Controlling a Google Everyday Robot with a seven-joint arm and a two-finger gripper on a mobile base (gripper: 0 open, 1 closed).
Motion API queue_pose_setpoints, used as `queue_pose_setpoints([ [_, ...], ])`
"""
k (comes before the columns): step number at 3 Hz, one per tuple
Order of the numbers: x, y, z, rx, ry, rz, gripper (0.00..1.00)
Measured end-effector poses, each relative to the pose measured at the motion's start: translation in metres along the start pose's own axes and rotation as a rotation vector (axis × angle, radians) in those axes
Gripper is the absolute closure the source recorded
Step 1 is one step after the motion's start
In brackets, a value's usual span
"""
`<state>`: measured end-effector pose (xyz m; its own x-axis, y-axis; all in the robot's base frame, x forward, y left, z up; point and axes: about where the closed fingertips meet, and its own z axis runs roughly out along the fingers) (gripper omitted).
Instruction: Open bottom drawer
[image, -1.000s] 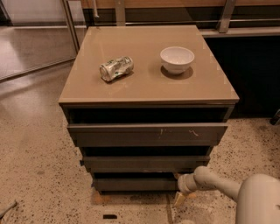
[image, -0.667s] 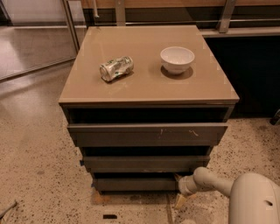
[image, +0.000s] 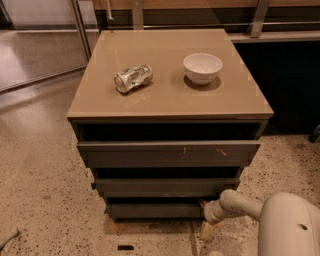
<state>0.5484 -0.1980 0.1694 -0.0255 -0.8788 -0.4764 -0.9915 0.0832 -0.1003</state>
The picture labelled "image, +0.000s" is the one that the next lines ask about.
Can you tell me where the grey drawer cabinet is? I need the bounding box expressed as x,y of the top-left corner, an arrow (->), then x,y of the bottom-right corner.
67,29 -> 273,207

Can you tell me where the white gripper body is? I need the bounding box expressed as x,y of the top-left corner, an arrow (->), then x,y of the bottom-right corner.
203,200 -> 228,223

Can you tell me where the grey top drawer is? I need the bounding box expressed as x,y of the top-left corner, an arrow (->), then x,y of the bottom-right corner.
77,141 -> 260,168

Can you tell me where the black caster wheel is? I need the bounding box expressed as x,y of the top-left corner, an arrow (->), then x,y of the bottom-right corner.
308,124 -> 320,143

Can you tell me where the white ceramic bowl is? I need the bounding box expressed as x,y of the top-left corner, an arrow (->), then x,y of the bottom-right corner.
183,53 -> 223,85

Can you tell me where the grey drawer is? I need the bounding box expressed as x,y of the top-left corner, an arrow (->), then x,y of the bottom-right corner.
77,141 -> 260,168
93,178 -> 240,198
106,203 -> 204,219

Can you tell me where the grey bottom drawer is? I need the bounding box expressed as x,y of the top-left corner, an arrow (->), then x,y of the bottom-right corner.
106,203 -> 204,219

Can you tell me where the crushed silver green can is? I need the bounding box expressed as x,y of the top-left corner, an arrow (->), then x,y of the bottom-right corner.
114,64 -> 153,94

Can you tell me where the grey middle drawer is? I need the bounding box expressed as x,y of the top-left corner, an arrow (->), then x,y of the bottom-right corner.
93,178 -> 240,198

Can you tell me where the metal railing frame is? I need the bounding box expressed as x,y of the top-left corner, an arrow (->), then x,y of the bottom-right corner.
67,0 -> 320,57

